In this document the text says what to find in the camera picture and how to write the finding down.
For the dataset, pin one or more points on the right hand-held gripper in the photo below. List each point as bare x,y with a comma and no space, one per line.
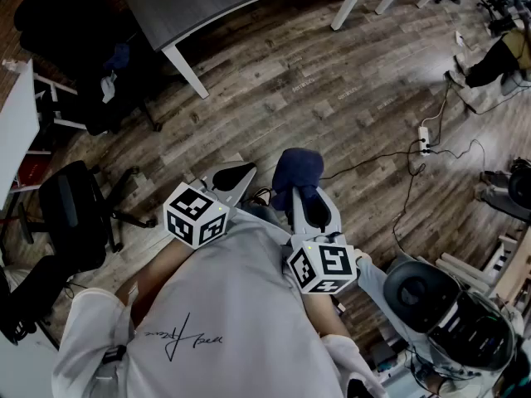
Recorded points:
327,263

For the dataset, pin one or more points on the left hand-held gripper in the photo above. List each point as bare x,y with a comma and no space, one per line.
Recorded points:
195,216

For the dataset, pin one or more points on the dark blue cloth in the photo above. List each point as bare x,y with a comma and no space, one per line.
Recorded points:
296,168

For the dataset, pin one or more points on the person's right forearm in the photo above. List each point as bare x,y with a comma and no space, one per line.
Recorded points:
327,313

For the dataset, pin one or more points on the person's left forearm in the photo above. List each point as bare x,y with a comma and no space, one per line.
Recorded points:
157,268

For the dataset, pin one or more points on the person's blue jeans leg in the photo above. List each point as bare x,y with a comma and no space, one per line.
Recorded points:
261,215

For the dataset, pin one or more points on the person's white t-shirt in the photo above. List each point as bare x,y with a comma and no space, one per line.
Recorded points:
232,305

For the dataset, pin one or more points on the white power strip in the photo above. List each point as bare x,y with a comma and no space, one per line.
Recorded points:
423,139

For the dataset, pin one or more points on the pale grey rag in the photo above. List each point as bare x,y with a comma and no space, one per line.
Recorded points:
108,87

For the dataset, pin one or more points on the black office chair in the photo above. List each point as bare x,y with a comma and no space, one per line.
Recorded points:
70,214
74,35

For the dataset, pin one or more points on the black pouch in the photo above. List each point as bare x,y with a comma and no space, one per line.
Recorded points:
359,389

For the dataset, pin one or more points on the red box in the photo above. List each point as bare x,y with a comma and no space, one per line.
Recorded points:
35,170

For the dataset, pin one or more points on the white cabinet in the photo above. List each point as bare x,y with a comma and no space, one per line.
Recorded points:
14,131

